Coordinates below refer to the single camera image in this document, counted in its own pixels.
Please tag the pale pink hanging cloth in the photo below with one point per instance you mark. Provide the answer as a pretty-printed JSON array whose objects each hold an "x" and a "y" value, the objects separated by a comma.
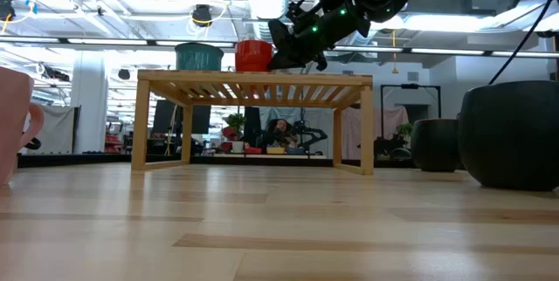
[{"x": 384, "y": 119}]

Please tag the black ceramic mug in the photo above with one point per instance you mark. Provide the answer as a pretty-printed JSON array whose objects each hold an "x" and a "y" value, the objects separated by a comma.
[{"x": 434, "y": 145}]

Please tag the black metal stand frame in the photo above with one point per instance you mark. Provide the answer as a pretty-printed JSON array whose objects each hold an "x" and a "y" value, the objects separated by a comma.
[{"x": 410, "y": 86}]

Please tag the red bin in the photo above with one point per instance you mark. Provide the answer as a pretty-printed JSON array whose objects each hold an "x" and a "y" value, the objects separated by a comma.
[{"x": 253, "y": 151}]

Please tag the blue bin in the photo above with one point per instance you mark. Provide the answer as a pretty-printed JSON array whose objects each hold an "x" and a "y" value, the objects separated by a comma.
[{"x": 295, "y": 151}]

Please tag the black background robot arm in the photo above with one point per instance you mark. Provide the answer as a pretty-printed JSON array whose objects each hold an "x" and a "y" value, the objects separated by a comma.
[{"x": 312, "y": 132}]

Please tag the red ceramic mug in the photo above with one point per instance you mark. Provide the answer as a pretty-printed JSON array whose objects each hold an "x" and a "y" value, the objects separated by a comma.
[{"x": 252, "y": 56}]

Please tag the person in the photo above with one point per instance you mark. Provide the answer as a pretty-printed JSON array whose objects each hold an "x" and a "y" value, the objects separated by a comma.
[{"x": 279, "y": 128}]

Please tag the teal ceramic mug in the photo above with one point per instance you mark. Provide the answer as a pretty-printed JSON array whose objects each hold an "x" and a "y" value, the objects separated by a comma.
[{"x": 198, "y": 57}]

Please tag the yellow bin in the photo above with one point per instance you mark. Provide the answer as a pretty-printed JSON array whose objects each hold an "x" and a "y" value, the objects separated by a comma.
[{"x": 275, "y": 150}]

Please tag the green plant in white pot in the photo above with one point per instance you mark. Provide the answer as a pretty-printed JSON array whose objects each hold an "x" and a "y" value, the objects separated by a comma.
[{"x": 236, "y": 121}]

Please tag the black monitor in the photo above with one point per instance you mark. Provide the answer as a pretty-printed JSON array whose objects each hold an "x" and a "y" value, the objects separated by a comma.
[{"x": 166, "y": 117}]

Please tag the pink ceramic mug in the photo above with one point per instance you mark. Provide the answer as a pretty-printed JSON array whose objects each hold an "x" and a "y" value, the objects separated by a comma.
[{"x": 13, "y": 119}]

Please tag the small green background plant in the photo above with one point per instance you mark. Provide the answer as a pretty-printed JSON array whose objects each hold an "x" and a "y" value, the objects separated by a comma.
[{"x": 404, "y": 130}]

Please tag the black ceiling camera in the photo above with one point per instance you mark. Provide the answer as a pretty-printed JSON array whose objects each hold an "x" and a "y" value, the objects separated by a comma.
[{"x": 202, "y": 14}]

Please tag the wooden slatted rack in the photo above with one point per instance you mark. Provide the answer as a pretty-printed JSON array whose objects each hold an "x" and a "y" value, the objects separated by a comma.
[{"x": 253, "y": 78}]

